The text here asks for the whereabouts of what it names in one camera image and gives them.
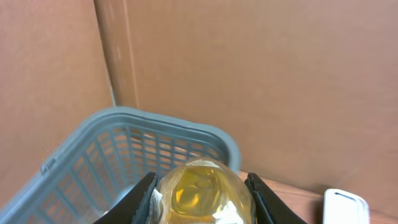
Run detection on grey plastic mesh basket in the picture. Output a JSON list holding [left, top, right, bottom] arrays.
[[1, 106, 241, 223]]

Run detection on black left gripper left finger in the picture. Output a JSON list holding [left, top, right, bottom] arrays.
[[94, 172, 159, 224]]

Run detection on yellow oil bottle silver cap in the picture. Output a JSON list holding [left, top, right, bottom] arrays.
[[146, 157, 257, 224]]

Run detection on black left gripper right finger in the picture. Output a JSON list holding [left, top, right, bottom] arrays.
[[244, 173, 306, 224]]

